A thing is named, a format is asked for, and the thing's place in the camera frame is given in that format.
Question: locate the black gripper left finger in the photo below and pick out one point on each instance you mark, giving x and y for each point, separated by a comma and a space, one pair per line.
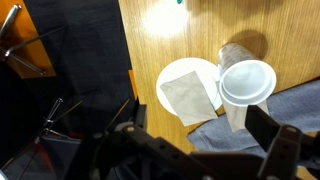
141, 116

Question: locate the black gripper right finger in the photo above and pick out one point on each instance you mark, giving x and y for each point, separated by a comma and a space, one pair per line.
276, 146

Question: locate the green marker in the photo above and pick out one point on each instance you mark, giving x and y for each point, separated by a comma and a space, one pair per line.
179, 1

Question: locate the grey garment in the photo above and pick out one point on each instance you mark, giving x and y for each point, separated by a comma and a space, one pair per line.
300, 106

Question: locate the white paper plate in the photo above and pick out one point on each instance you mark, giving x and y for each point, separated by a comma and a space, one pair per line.
180, 70

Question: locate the white table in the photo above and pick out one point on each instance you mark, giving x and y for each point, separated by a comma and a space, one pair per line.
11, 15

